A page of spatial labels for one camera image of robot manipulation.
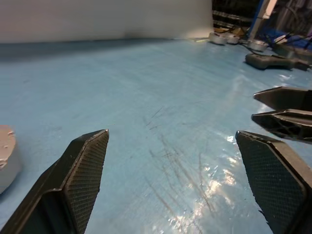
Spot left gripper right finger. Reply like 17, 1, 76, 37
235, 130, 312, 234

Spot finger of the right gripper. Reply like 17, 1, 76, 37
253, 86, 312, 112
251, 109, 312, 145

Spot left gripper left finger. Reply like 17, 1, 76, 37
0, 128, 110, 234

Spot silver motor housing copper windings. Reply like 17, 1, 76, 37
0, 143, 23, 195

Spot dark grey handheld device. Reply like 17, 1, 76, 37
245, 52, 310, 71

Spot blue plastic table cover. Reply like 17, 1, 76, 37
0, 38, 312, 234

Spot blue metal post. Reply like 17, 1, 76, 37
248, 0, 278, 47

